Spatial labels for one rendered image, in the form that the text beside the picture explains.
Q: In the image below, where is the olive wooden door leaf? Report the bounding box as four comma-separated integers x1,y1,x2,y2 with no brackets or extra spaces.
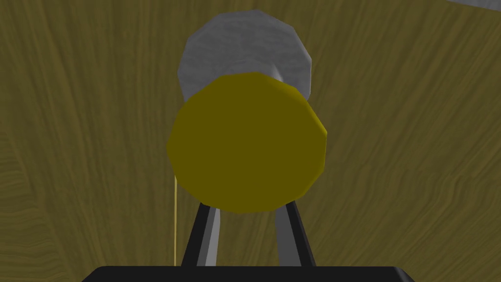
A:
0,0,501,282

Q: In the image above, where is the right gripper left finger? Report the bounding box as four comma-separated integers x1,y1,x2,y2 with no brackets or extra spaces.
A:
181,202,221,267

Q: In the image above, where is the yellow and grey door knob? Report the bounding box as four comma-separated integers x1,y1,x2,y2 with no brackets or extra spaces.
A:
166,9,328,215

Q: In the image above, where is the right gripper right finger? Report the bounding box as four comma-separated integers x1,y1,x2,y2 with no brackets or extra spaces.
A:
274,200,317,267

